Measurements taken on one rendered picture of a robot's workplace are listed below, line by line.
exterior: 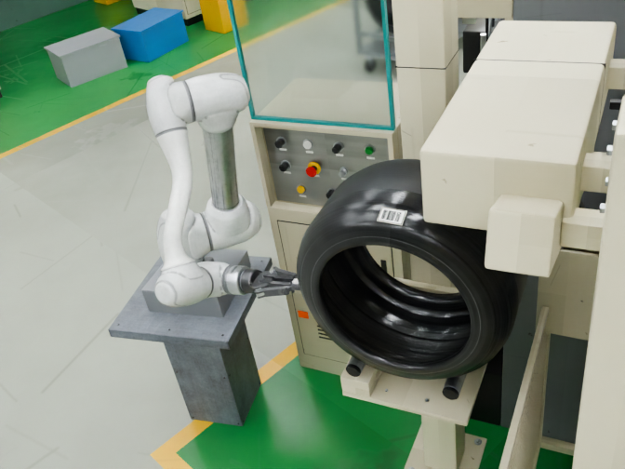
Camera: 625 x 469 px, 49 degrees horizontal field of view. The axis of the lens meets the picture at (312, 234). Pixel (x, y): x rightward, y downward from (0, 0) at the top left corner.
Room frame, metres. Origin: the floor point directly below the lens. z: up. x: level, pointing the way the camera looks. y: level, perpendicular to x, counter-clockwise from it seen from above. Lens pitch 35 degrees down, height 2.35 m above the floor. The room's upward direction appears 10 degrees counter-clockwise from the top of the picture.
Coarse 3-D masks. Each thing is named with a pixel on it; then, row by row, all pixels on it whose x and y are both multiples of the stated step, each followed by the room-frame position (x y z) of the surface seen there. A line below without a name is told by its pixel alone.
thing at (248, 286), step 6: (246, 270) 1.66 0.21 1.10; (252, 270) 1.65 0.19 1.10; (258, 270) 1.66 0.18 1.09; (246, 276) 1.63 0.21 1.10; (252, 276) 1.63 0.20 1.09; (258, 276) 1.64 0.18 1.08; (246, 282) 1.62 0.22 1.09; (252, 282) 1.62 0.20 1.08; (258, 282) 1.61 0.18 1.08; (246, 288) 1.61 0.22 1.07; (252, 288) 1.60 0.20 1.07; (258, 288) 1.59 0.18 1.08
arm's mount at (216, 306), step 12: (216, 252) 2.29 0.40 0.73; (228, 252) 2.28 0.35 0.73; (240, 252) 2.27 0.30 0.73; (240, 264) 2.20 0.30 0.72; (156, 276) 2.18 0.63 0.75; (144, 288) 2.10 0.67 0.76; (156, 300) 2.08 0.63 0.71; (204, 300) 2.01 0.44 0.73; (216, 300) 1.99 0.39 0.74; (228, 300) 2.05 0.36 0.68; (168, 312) 2.07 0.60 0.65; (180, 312) 2.05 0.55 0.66; (192, 312) 2.03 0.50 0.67; (204, 312) 2.01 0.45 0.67; (216, 312) 1.99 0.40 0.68
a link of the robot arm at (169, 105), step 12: (156, 84) 2.04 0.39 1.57; (168, 84) 2.05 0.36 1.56; (180, 84) 2.05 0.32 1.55; (156, 96) 2.01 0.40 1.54; (168, 96) 2.01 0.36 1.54; (180, 96) 2.01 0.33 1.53; (156, 108) 1.99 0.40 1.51; (168, 108) 1.99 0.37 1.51; (180, 108) 1.99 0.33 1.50; (192, 108) 2.00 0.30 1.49; (156, 120) 1.98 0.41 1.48; (168, 120) 1.97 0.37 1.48; (180, 120) 1.99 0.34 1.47; (192, 120) 2.01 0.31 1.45; (156, 132) 1.97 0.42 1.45
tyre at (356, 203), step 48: (336, 192) 1.54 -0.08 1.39; (384, 192) 1.38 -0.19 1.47; (336, 240) 1.36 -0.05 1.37; (384, 240) 1.29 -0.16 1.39; (432, 240) 1.25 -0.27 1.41; (480, 240) 1.25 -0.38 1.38; (336, 288) 1.56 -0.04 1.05; (384, 288) 1.60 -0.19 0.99; (480, 288) 1.19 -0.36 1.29; (336, 336) 1.38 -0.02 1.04; (384, 336) 1.46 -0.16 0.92; (432, 336) 1.44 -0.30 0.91; (480, 336) 1.18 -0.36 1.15
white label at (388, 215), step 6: (384, 210) 1.32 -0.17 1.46; (390, 210) 1.32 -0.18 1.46; (396, 210) 1.31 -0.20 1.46; (402, 210) 1.31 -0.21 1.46; (384, 216) 1.30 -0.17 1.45; (390, 216) 1.30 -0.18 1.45; (396, 216) 1.30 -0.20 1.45; (402, 216) 1.29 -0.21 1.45; (390, 222) 1.28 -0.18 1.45; (396, 222) 1.28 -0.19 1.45; (402, 222) 1.28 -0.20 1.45
